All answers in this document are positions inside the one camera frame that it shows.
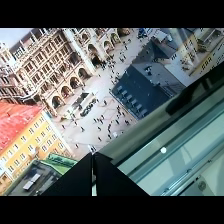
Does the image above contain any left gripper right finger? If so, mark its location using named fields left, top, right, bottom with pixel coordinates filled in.
left=93, top=152, right=150, bottom=197

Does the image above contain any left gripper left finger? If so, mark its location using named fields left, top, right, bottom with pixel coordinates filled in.
left=41, top=152, right=94, bottom=197

